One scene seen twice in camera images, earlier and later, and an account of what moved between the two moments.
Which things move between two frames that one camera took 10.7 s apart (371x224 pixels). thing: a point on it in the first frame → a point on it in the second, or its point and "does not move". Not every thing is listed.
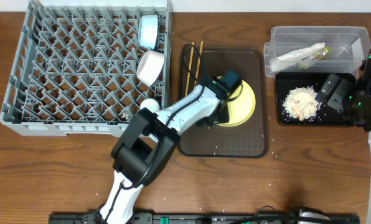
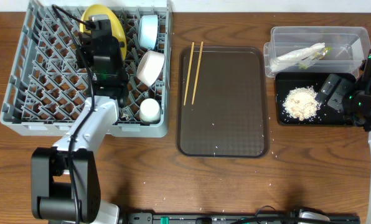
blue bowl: x=148 y=31 does not move
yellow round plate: x=241 y=109 → x=99 y=12
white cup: x=150 y=104 does not move
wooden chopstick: x=199 y=61 does not move
